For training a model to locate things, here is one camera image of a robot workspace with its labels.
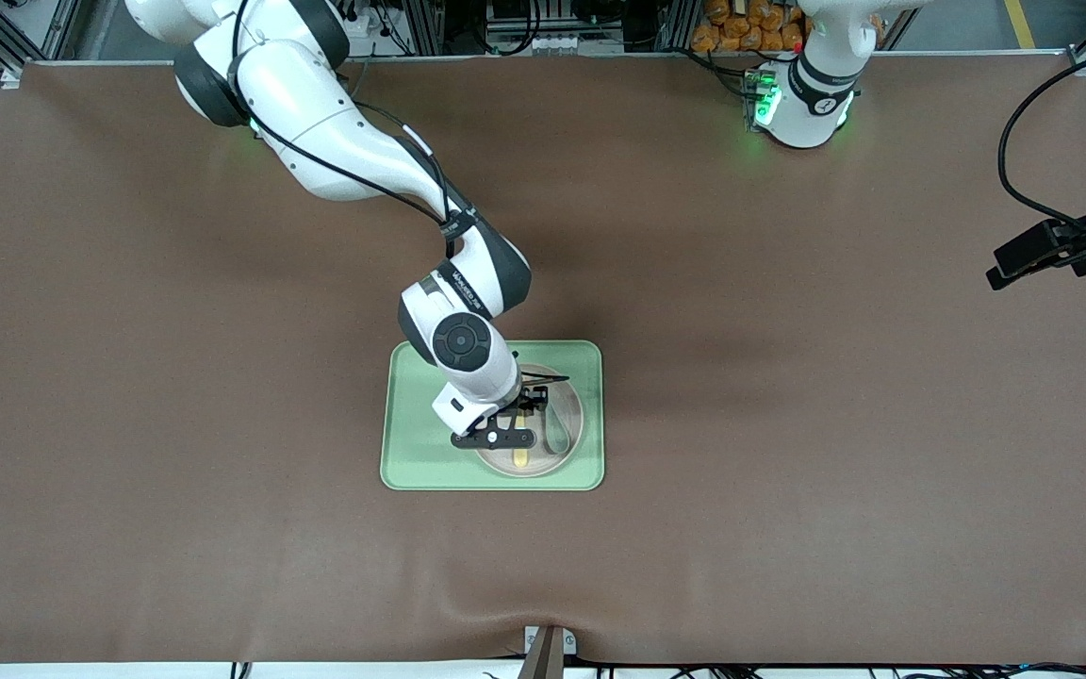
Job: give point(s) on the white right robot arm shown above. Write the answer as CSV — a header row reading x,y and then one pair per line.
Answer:
x,y
317,123

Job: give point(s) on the white power strip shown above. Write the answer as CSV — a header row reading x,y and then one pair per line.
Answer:
x,y
369,24

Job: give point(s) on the brown table mat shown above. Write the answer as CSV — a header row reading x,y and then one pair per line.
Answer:
x,y
222,471

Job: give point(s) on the white connector row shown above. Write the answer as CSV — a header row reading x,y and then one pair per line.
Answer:
x,y
552,44

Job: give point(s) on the base box with green light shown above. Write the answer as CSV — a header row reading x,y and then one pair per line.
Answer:
x,y
763,99

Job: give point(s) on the pile of orange packets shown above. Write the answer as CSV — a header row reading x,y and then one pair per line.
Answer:
x,y
741,24

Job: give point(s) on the light green rectangular tray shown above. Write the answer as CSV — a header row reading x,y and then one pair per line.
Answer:
x,y
411,462

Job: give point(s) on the pale green spoon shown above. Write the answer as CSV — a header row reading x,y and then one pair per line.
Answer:
x,y
557,438

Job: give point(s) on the beige round plate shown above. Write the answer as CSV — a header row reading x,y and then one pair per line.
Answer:
x,y
548,465

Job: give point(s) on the metal table edge clamp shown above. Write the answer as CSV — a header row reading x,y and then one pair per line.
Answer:
x,y
548,651

